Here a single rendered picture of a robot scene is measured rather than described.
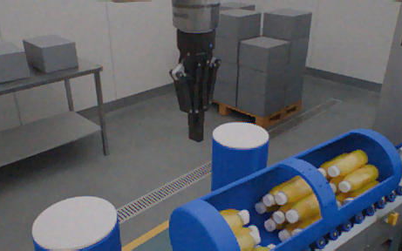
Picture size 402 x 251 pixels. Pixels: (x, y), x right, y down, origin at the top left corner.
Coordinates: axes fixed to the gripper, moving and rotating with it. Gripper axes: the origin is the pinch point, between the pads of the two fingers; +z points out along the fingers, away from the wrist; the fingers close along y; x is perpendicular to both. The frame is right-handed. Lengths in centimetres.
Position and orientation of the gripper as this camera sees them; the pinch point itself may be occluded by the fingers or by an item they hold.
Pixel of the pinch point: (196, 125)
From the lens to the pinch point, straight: 81.7
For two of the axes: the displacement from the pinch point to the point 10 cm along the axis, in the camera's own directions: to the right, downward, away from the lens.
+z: 0.0, 9.0, 4.4
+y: -6.7, 3.3, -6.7
